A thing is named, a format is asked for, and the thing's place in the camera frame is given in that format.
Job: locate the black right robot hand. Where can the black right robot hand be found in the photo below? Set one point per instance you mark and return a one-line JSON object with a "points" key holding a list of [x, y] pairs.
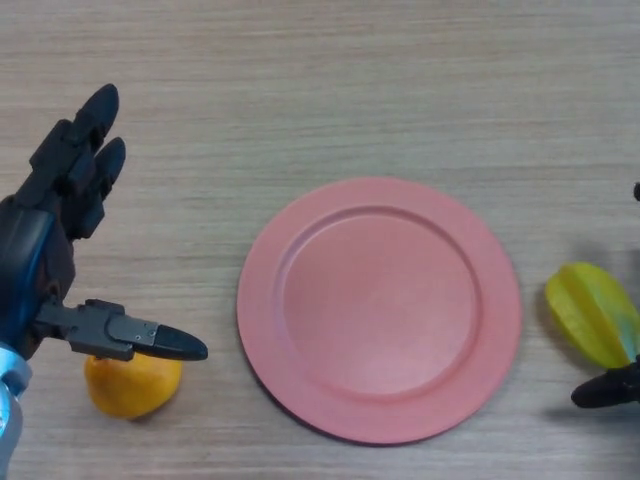
{"points": [[610, 390]]}

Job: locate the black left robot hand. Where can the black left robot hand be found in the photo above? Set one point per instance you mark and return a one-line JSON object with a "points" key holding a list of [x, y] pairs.
{"points": [[40, 235]]}

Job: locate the yellow starfruit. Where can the yellow starfruit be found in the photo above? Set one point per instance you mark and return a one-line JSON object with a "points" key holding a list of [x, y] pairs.
{"points": [[590, 310]]}

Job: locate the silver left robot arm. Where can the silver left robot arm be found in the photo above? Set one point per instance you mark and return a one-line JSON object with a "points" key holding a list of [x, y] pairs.
{"points": [[10, 405]]}

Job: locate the pink round plate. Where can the pink round plate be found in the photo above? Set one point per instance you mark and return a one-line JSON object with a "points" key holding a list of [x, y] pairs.
{"points": [[380, 310]]}

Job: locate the orange pear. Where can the orange pear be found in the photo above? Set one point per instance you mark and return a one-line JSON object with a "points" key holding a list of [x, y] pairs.
{"points": [[132, 390]]}

